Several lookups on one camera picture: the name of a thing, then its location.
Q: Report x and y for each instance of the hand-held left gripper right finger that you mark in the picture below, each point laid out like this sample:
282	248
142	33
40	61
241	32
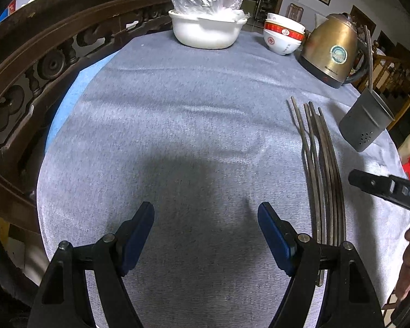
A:
273	234

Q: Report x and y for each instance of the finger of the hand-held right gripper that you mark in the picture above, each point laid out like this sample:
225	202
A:
369	181

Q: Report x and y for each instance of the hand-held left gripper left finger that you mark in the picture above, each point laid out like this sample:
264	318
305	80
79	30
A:
141	227

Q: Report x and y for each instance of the grey utensil holder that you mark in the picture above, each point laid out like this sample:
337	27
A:
362	123

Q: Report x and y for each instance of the grey tablecloth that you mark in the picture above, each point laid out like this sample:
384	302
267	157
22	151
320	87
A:
191	126

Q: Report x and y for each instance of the light wooden chair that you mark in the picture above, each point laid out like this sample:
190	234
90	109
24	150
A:
396	71

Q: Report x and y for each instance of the golden electric kettle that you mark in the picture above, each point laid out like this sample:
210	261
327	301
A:
331	44

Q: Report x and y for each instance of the light blue cloth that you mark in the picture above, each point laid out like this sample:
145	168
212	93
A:
71	95

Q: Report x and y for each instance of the white bowl with red emblem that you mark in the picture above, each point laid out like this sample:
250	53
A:
280	44

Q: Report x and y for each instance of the red banded bowl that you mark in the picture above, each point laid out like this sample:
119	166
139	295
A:
280	30

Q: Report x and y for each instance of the plain white bowl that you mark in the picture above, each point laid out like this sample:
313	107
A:
283	18

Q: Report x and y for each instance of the white ceramic pot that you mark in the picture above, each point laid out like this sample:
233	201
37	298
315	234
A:
205	32

